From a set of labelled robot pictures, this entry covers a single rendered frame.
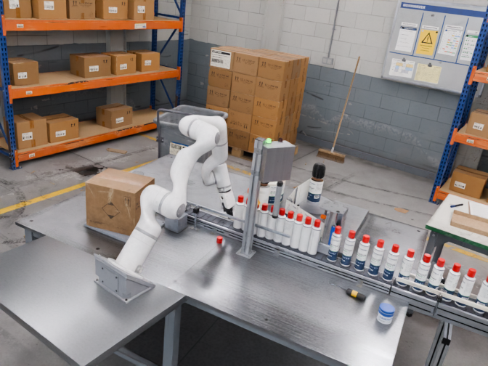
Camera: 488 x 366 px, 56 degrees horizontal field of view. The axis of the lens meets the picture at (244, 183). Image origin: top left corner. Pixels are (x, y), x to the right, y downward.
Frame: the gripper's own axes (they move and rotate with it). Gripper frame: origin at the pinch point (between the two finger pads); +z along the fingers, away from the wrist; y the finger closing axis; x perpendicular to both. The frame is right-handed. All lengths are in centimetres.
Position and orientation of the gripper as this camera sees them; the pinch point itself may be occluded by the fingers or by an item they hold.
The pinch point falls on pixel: (230, 215)
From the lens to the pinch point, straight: 270.5
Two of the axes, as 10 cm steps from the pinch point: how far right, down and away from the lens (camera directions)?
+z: 2.0, 9.5, 2.4
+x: -8.7, 0.6, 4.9
